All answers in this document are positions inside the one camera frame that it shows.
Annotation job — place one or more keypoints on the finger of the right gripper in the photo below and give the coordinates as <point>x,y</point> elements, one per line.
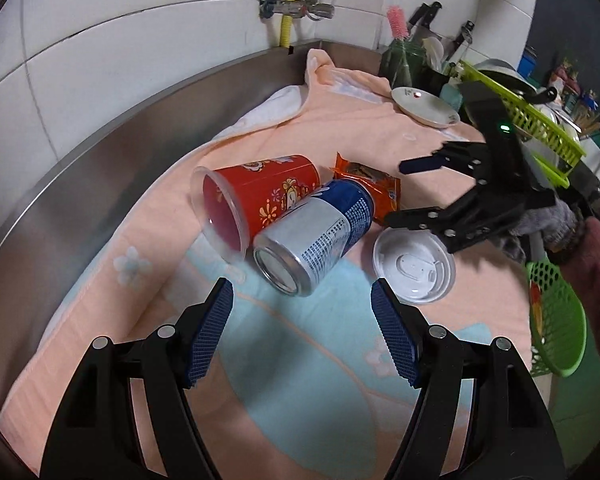
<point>420,217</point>
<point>430,162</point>

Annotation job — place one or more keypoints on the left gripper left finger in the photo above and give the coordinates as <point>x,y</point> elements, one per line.
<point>125,413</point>

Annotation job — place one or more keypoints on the white plastic cup lid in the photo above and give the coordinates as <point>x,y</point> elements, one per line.
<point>415,264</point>

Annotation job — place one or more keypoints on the orange snack wrapper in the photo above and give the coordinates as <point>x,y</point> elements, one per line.
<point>384,189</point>

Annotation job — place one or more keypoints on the blue silver can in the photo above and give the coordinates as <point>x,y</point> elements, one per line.
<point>296,252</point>

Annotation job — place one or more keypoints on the red printed plastic cup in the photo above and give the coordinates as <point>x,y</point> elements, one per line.
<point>233,204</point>

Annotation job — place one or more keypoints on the grey gloved right hand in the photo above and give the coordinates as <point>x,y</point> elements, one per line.
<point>541,231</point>

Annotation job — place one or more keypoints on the lime green dish rack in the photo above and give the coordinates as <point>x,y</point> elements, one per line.
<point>561,152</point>

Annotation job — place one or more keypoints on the white ceramic plate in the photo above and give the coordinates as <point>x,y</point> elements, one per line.
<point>425,108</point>

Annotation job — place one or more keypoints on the dark green utensil holder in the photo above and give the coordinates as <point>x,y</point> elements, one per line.
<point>402,62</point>

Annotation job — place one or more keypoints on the green waste basket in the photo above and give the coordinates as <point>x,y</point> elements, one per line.
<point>557,322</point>

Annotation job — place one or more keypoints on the pink bottle brush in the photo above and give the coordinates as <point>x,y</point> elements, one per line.
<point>397,23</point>

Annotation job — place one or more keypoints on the peach towel with blue print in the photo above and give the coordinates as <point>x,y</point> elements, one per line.
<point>298,387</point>

